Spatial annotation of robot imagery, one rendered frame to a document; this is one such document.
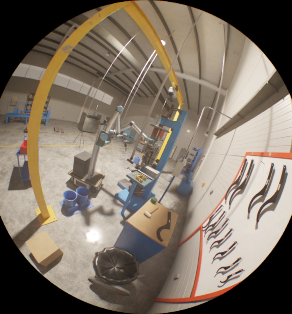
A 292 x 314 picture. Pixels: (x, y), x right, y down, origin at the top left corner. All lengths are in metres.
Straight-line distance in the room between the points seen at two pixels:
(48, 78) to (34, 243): 2.00
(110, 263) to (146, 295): 0.97
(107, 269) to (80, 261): 0.65
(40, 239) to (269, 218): 2.49
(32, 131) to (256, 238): 2.34
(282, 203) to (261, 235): 0.29
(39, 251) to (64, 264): 0.43
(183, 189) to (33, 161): 4.82
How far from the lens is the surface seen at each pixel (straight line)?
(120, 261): 1.47
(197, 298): 1.38
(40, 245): 1.82
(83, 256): 1.98
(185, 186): 4.61
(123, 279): 1.31
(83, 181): 2.67
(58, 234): 2.15
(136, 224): 1.27
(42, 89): 1.34
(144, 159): 2.74
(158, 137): 2.50
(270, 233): 1.06
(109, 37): 5.86
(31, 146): 1.43
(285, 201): 1.07
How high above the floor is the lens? 1.93
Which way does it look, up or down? 13 degrees down
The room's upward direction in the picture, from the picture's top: 23 degrees clockwise
